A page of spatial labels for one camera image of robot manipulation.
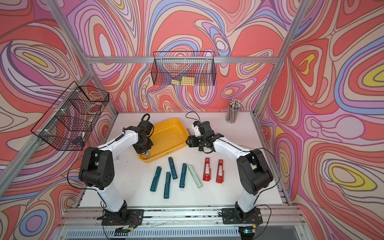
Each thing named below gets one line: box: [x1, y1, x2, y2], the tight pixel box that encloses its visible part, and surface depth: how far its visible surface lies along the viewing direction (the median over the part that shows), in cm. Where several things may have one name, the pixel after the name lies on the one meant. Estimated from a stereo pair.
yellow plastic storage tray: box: [137, 118, 190, 163], surface depth 109 cm
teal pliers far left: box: [150, 166, 162, 192], surface depth 86 cm
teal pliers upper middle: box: [168, 157, 178, 180], surface depth 89 cm
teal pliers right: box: [179, 163, 187, 189], surface depth 86 cm
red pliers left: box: [203, 157, 212, 182], surface depth 90 cm
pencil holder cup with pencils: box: [225, 98, 242, 124], surface depth 106 cm
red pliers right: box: [215, 159, 225, 184], surface depth 90 cm
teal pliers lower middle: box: [163, 172, 171, 199], surface depth 82 cm
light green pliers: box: [188, 164, 203, 189], surface depth 86 cm
